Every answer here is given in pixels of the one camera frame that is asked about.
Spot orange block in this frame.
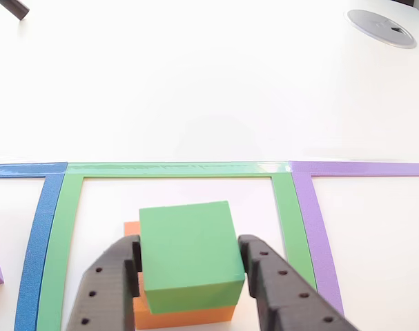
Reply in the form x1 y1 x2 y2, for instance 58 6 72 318
123 221 237 331

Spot green cube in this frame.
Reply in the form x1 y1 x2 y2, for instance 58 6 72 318
138 201 246 315

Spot green square frame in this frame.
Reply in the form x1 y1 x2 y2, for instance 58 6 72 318
36 161 319 331

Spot purple square frame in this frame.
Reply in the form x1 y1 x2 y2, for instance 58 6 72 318
288 161 419 318

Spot blue square frame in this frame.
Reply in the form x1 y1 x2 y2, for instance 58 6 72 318
0 161 68 331

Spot round silver cable grommet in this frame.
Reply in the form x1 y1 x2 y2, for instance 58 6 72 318
345 9 418 49

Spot black camera tripod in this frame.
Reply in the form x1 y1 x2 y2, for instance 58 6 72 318
0 0 30 21

